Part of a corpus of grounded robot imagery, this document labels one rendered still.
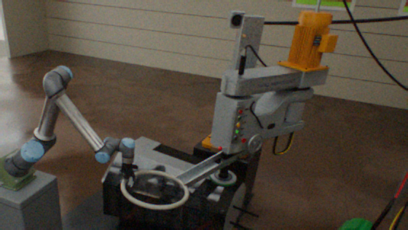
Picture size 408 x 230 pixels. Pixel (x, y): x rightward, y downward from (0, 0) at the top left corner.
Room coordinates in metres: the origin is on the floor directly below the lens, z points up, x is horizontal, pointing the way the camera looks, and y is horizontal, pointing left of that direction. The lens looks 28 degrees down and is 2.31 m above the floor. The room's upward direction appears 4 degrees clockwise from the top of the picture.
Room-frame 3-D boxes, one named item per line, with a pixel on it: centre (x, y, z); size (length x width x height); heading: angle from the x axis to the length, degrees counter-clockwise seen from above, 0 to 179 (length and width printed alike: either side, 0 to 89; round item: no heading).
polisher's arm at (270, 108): (2.46, -0.85, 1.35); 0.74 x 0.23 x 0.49; 123
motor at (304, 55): (2.61, -1.07, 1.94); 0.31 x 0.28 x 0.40; 33
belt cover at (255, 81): (2.45, -0.80, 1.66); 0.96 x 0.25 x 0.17; 123
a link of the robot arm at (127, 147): (2.01, 0.25, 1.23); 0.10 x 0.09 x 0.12; 77
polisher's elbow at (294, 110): (2.62, -1.06, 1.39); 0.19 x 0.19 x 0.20
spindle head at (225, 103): (2.31, -0.58, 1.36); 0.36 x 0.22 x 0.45; 123
